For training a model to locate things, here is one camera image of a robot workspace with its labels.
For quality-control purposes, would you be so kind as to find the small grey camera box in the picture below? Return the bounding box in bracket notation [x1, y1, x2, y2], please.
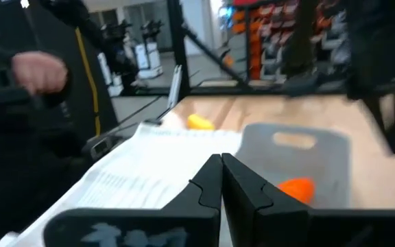
[82, 134, 123, 161]

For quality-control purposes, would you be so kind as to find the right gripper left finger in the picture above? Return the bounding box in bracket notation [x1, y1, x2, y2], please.
[43, 153, 224, 247]

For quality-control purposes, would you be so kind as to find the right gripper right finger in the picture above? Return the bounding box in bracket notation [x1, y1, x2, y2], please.
[221, 152, 395, 247]

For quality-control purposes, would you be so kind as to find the grey plastic tupperware container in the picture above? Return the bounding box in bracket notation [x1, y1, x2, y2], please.
[234, 122, 353, 211]

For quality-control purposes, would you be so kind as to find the orange toy carrot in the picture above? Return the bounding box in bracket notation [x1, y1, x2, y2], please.
[276, 176, 316, 206]

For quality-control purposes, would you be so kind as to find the person's hand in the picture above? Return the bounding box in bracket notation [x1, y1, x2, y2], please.
[10, 51, 69, 97]

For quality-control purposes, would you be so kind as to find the person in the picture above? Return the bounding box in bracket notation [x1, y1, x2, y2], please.
[0, 0, 141, 247]

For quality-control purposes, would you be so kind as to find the black metal table frame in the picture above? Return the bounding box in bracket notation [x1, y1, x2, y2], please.
[165, 0, 351, 101]

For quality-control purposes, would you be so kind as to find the white robot cart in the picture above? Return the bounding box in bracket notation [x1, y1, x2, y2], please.
[134, 19, 165, 80]
[97, 20, 127, 98]

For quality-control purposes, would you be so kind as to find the orange storage bin shelf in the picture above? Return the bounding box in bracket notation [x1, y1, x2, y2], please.
[230, 0, 352, 82]

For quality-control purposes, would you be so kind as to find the grey flat panel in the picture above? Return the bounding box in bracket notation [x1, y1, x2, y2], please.
[167, 64, 184, 110]

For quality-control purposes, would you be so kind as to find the white checked dish towel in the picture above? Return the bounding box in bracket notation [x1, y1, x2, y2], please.
[0, 122, 243, 247]

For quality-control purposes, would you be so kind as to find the yellow toy banana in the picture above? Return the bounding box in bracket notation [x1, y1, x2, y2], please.
[186, 113, 216, 132]

